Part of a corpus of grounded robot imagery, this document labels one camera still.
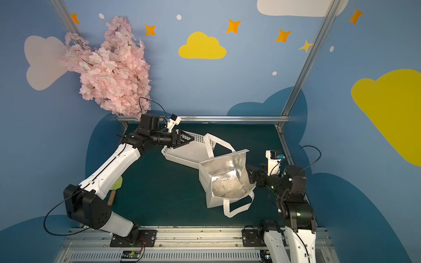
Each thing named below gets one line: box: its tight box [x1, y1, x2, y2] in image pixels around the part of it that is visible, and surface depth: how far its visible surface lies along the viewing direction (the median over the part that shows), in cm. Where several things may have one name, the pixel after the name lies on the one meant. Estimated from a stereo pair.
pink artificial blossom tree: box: [63, 15, 152, 120], surface depth 69 cm
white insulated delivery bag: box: [198, 133, 257, 219], surface depth 78 cm
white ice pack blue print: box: [212, 176, 246, 198], surface depth 90 cm
